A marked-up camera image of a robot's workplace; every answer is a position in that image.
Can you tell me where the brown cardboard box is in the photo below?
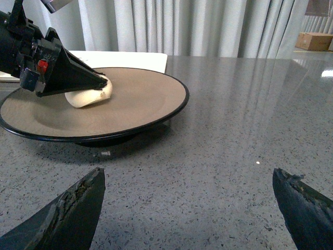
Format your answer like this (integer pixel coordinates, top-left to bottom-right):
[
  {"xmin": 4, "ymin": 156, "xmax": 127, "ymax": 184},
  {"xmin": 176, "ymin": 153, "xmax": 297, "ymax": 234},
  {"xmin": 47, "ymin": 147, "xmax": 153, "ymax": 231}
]
[{"xmin": 295, "ymin": 32, "xmax": 332, "ymax": 51}]

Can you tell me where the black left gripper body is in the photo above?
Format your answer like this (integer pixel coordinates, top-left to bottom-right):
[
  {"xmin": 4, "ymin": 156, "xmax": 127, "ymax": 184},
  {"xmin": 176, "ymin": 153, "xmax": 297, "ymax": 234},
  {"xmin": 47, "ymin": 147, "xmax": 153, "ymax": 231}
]
[{"xmin": 1, "ymin": 1, "xmax": 62, "ymax": 97}]

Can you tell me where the tan plate with black rim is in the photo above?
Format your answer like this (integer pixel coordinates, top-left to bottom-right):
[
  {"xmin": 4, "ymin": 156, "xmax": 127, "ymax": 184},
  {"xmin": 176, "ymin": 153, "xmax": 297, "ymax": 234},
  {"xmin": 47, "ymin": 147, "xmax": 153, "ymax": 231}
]
[{"xmin": 1, "ymin": 68, "xmax": 189, "ymax": 144}]

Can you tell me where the white rectangular tray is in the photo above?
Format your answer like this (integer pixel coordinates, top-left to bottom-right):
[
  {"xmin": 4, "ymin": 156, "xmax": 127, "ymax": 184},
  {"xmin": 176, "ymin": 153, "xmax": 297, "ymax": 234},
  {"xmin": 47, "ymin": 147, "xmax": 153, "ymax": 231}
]
[{"xmin": 1, "ymin": 50, "xmax": 167, "ymax": 84}]

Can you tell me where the grey curtain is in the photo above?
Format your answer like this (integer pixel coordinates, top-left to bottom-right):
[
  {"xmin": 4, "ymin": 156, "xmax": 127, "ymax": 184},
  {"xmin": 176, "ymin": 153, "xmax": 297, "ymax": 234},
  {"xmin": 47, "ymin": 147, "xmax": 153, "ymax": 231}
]
[{"xmin": 24, "ymin": 1, "xmax": 308, "ymax": 58}]

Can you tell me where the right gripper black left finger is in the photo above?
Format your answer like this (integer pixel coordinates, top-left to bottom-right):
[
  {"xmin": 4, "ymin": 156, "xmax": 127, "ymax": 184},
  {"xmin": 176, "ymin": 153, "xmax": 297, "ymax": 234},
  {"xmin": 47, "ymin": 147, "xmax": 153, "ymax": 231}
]
[{"xmin": 1, "ymin": 168, "xmax": 105, "ymax": 249}]

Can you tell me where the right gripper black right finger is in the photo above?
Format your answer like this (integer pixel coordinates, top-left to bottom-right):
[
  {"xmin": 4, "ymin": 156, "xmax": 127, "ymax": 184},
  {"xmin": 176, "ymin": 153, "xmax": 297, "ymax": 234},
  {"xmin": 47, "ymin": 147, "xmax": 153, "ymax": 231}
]
[{"xmin": 273, "ymin": 168, "xmax": 332, "ymax": 249}]

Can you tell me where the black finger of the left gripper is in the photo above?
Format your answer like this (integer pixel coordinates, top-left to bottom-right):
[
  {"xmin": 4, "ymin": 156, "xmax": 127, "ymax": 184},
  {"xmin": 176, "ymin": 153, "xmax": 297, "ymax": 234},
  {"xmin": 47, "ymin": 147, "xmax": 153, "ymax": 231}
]
[{"xmin": 39, "ymin": 47, "xmax": 107, "ymax": 97}]

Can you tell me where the white steamed bun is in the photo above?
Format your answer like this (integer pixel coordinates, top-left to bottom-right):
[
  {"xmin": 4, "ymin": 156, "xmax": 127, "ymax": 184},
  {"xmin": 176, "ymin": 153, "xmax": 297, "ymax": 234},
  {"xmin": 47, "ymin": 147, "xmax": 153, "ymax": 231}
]
[{"xmin": 65, "ymin": 75, "xmax": 113, "ymax": 108}]

